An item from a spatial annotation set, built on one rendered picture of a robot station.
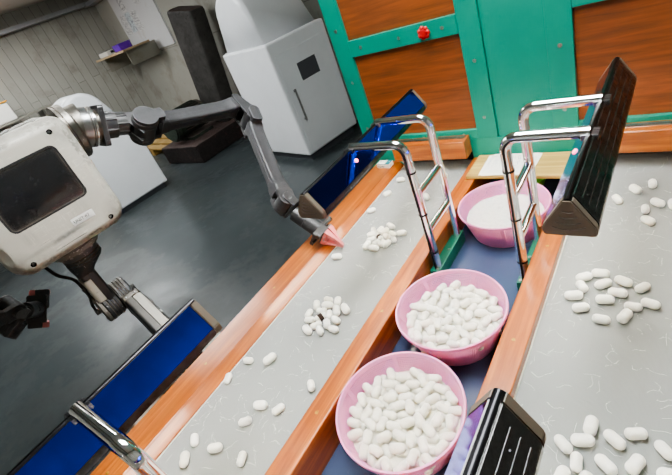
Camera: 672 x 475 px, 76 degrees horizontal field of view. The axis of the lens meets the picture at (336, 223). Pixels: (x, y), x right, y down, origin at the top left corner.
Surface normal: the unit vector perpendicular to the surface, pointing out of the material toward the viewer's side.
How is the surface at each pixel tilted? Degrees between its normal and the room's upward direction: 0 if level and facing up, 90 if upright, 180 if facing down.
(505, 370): 0
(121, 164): 90
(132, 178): 90
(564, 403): 0
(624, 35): 90
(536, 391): 0
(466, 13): 90
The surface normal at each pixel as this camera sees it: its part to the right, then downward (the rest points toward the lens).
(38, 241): 0.69, 0.15
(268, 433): -0.33, -0.80
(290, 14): 0.51, -0.08
